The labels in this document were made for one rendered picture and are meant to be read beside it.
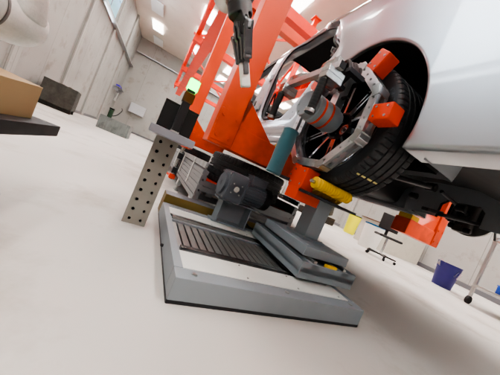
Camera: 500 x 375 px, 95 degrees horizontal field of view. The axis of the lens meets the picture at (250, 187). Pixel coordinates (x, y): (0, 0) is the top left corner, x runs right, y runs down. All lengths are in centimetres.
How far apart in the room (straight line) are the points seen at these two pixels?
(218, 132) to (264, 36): 65
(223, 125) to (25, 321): 120
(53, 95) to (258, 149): 789
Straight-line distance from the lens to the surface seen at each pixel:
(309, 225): 128
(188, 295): 73
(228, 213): 152
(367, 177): 119
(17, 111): 97
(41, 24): 115
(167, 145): 112
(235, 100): 152
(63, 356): 58
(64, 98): 894
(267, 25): 171
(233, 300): 79
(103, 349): 60
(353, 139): 107
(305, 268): 109
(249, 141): 153
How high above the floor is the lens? 40
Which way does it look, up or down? 2 degrees down
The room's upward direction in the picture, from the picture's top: 23 degrees clockwise
